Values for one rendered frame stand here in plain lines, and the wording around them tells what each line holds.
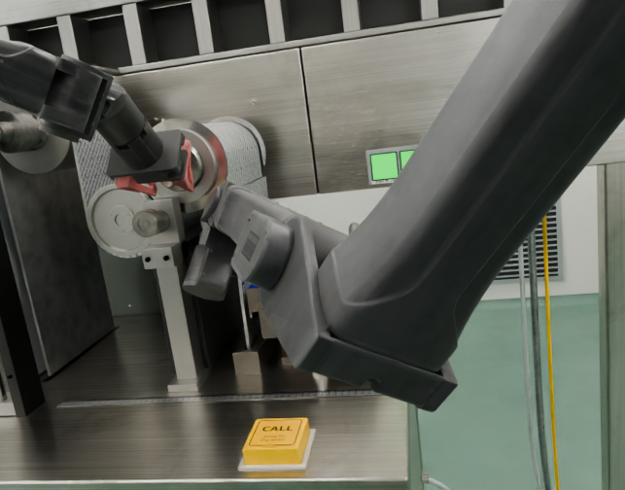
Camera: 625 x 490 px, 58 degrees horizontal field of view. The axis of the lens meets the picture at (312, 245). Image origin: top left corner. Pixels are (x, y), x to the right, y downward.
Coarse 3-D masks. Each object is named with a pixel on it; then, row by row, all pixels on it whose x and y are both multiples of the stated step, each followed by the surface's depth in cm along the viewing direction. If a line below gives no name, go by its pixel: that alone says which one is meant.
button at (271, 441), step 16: (256, 432) 70; (272, 432) 70; (288, 432) 69; (304, 432) 70; (256, 448) 67; (272, 448) 66; (288, 448) 66; (304, 448) 69; (256, 464) 67; (272, 464) 67; (288, 464) 67
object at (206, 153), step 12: (192, 132) 86; (192, 144) 86; (204, 144) 86; (204, 156) 86; (204, 168) 87; (216, 168) 87; (204, 180) 87; (168, 192) 89; (180, 192) 88; (192, 192) 88; (204, 192) 88
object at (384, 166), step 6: (372, 156) 115; (378, 156) 114; (384, 156) 114; (390, 156) 114; (372, 162) 115; (378, 162) 115; (384, 162) 115; (390, 162) 114; (396, 162) 114; (372, 168) 115; (378, 168) 115; (384, 168) 115; (390, 168) 115; (396, 168) 114; (378, 174) 115; (384, 174) 115; (390, 174) 115; (396, 174) 115
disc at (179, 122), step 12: (168, 120) 87; (180, 120) 87; (192, 120) 86; (204, 132) 86; (216, 144) 86; (216, 156) 87; (216, 180) 88; (156, 192) 90; (180, 204) 90; (192, 204) 89; (204, 204) 89
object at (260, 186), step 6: (258, 180) 105; (264, 180) 110; (246, 186) 97; (252, 186) 101; (258, 186) 105; (264, 186) 110; (258, 192) 105; (264, 192) 109; (240, 282) 92; (246, 282) 95; (240, 288) 92; (246, 288) 94; (240, 294) 92; (246, 294) 94; (240, 300) 92; (246, 300) 94
